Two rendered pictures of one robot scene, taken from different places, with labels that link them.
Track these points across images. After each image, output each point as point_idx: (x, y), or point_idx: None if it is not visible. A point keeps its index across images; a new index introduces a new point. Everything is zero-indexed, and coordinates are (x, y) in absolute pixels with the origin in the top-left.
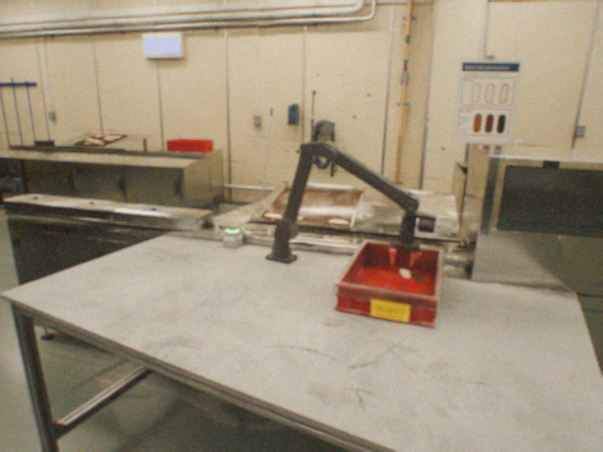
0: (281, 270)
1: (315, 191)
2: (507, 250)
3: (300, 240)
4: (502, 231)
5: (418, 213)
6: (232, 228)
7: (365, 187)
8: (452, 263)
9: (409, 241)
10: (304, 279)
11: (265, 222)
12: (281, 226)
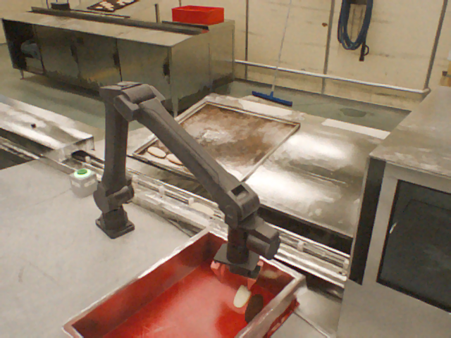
0: (91, 250)
1: (237, 115)
2: (394, 320)
3: (154, 200)
4: (386, 288)
5: (249, 222)
6: (82, 170)
7: (306, 116)
8: (334, 290)
9: (236, 260)
10: (102, 274)
11: (142, 160)
12: (98, 192)
